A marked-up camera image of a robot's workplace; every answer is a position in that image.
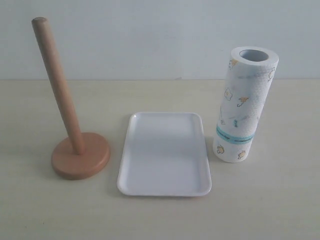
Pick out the printed white paper towel roll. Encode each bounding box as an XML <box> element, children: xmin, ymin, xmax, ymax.
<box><xmin>212</xmin><ymin>46</ymin><xmax>279</xmax><ymax>163</ymax></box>

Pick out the white plastic tray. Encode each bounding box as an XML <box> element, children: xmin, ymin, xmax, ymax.
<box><xmin>117</xmin><ymin>112</ymin><xmax>212</xmax><ymax>197</ymax></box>

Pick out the wooden paper towel holder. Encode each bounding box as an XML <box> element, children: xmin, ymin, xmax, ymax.
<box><xmin>31</xmin><ymin>17</ymin><xmax>111</xmax><ymax>180</ymax></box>

